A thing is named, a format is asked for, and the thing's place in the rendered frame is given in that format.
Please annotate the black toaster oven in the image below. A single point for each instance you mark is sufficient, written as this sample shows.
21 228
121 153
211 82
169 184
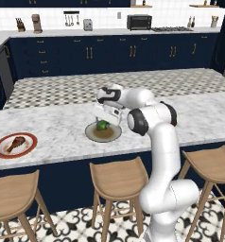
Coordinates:
139 22

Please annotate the navy wall cupboard run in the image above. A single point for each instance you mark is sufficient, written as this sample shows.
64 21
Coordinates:
60 3

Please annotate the green broccoli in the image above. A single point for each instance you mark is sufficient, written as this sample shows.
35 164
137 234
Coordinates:
102 125

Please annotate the navy tall cupboard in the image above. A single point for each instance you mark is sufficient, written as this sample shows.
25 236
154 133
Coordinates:
224 38

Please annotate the wooden knife block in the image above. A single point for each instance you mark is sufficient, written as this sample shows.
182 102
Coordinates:
20 25

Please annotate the navy base cupboard run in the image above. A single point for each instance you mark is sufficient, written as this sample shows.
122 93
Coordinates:
111 53

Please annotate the rail with hanging utensils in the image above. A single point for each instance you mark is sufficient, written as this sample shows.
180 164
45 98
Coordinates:
71 17

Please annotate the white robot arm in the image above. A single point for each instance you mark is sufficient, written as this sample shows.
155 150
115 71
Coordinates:
163 176

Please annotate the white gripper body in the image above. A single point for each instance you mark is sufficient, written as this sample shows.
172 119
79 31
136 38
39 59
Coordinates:
105 114

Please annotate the grey plate with brown centre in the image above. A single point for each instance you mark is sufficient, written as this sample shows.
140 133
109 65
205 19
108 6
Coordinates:
103 133

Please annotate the black gas hob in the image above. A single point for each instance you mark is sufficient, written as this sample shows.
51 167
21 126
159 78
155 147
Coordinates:
171 29

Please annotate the steel dishwasher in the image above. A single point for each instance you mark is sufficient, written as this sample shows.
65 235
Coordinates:
4 72

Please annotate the wooden bar stool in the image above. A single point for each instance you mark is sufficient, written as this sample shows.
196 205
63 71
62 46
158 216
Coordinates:
119 181
212 167
12 201

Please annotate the red rimmed white plate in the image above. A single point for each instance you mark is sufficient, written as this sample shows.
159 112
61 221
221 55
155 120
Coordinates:
4 150

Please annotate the dark bottle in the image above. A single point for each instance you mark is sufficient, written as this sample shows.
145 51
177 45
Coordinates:
193 22
189 22

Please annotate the wooden wall shelf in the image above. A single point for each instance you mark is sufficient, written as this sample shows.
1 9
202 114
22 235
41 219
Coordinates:
204 5
141 6

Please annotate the utensil pot with tools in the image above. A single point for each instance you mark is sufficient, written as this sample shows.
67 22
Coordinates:
214 21

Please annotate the brown chicken drumstick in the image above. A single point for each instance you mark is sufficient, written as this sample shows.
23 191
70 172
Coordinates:
16 142

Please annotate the silver toaster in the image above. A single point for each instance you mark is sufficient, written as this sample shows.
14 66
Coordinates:
88 24

